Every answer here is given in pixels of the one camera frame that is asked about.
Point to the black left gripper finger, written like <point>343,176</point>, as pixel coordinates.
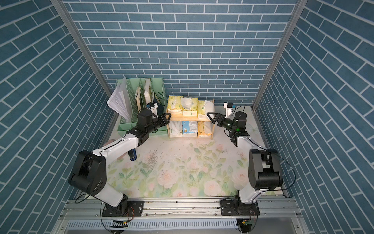
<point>160,109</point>
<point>165,117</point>

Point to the wooden two-tier shelf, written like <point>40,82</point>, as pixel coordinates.
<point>189,117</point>

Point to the floral table mat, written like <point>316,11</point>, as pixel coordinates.
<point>181,167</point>

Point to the white paper sheet stack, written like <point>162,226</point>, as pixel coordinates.
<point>120,101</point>

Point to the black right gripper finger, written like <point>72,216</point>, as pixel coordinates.
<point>217,119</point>
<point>212,114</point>

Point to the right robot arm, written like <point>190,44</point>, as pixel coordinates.
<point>264,169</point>

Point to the yellow green tissue pack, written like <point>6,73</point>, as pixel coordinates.
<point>174,105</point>

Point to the thin brown-edged book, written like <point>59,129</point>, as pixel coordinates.
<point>138,98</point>

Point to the blue cartoon tissue pack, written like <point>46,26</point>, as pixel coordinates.
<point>190,128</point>

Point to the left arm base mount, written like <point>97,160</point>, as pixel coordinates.
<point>130,208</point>

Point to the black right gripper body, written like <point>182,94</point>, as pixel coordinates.
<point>229,126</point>

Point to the yellow white tissue pack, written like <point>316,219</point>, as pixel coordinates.
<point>189,106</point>

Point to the green plastic file organizer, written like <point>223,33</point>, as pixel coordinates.
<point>136,88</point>

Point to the orange white tissue pack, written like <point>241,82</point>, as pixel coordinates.
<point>204,129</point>

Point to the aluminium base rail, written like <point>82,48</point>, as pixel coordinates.
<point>215,215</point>

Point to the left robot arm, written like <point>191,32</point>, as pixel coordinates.
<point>89,172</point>

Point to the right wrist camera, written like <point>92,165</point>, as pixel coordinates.
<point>229,109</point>

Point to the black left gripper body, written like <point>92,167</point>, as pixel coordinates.
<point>155,124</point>

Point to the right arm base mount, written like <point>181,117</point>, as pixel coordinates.
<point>239,208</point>

